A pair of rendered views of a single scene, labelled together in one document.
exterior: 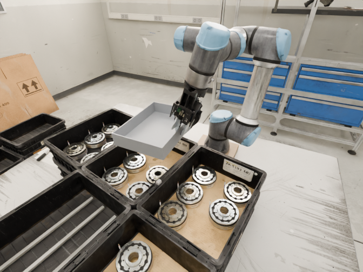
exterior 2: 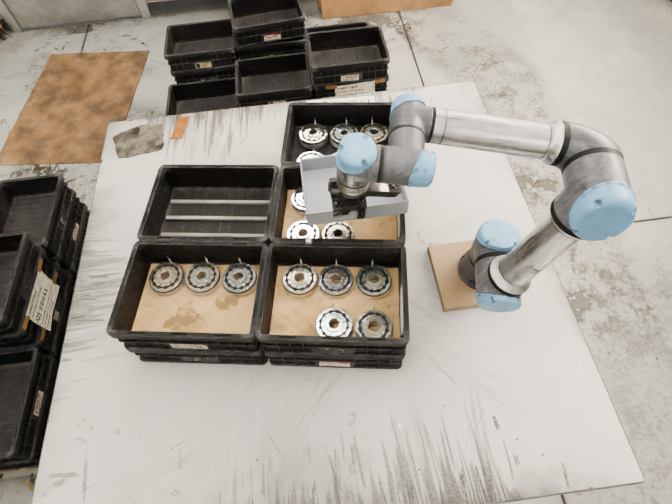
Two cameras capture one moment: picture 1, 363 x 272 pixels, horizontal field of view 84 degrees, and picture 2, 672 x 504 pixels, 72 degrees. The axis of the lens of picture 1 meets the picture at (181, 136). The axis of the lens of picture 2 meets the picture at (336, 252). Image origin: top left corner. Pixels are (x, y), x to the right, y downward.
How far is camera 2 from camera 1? 0.85 m
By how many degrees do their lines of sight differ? 45
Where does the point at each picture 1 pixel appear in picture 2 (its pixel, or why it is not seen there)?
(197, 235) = (296, 316)
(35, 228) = (222, 190)
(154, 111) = not seen: hidden behind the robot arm
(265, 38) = (575, 180)
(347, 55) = not seen: outside the picture
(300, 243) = (388, 439)
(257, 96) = (524, 255)
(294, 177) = (513, 410)
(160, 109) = not seen: hidden behind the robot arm
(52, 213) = (240, 188)
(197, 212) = (322, 302)
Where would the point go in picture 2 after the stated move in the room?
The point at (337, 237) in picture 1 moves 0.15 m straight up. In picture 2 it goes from (430, 488) to (439, 482)
